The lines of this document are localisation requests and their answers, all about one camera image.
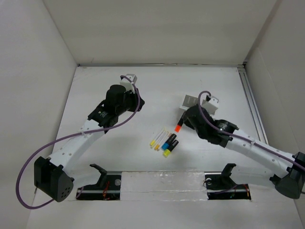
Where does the orange cap black marker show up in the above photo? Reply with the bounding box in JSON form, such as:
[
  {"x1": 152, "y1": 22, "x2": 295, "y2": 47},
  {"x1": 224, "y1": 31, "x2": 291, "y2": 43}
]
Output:
[{"x1": 174, "y1": 112, "x2": 186, "y2": 133}]

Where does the pink cap white pen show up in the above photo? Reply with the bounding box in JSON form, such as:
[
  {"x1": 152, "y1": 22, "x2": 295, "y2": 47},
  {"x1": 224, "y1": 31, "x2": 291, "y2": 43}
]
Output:
[{"x1": 158, "y1": 133, "x2": 172, "y2": 151}]

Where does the blue cap black marker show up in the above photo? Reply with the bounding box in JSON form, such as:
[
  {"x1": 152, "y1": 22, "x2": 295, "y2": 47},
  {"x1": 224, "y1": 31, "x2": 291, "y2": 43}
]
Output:
[{"x1": 162, "y1": 134, "x2": 177, "y2": 151}]

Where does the yellow-green cap black marker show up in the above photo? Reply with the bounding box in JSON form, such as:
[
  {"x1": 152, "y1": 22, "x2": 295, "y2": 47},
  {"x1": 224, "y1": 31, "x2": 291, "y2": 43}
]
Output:
[{"x1": 163, "y1": 140, "x2": 179, "y2": 158}]

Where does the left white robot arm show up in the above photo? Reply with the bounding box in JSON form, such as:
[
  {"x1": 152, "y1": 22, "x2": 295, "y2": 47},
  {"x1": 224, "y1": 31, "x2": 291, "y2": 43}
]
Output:
[{"x1": 34, "y1": 83, "x2": 144, "y2": 202}]

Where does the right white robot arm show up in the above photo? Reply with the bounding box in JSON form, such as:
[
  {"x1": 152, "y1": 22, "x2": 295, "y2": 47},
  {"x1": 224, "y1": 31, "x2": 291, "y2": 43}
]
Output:
[{"x1": 178, "y1": 105, "x2": 305, "y2": 199}]

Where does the white slotted desk organizer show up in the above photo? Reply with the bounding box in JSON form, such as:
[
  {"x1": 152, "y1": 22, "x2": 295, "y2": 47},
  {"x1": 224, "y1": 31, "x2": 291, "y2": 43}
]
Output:
[{"x1": 177, "y1": 94, "x2": 216, "y2": 120}]

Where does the orange-yellow cap white pen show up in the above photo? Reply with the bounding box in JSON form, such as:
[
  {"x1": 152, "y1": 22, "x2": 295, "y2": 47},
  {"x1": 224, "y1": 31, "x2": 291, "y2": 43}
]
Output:
[{"x1": 153, "y1": 129, "x2": 168, "y2": 151}]

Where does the yellow cap white pen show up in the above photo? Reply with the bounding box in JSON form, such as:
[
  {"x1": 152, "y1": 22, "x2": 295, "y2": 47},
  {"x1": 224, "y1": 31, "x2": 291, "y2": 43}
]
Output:
[{"x1": 150, "y1": 128, "x2": 164, "y2": 148}]

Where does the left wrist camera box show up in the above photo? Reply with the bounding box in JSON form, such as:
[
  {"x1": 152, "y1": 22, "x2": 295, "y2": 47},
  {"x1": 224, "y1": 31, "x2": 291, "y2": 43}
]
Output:
[{"x1": 120, "y1": 74, "x2": 137, "y2": 91}]

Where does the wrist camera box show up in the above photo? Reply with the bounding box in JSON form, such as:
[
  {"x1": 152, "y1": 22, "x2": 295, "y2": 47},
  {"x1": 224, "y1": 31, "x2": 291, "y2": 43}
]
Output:
[
  {"x1": 201, "y1": 95, "x2": 220, "y2": 115},
  {"x1": 120, "y1": 74, "x2": 137, "y2": 91}
]

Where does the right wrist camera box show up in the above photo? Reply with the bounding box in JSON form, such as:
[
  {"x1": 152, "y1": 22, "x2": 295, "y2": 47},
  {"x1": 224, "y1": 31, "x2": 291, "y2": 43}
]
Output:
[{"x1": 201, "y1": 95, "x2": 220, "y2": 115}]

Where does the aluminium rail right side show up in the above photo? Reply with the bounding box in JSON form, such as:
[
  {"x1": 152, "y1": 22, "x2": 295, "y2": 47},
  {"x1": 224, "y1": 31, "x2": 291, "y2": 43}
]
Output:
[{"x1": 237, "y1": 65, "x2": 269, "y2": 145}]

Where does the front metal rail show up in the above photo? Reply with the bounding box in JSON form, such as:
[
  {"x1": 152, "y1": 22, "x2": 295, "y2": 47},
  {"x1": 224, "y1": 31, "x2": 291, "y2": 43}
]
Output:
[{"x1": 77, "y1": 171, "x2": 251, "y2": 201}]

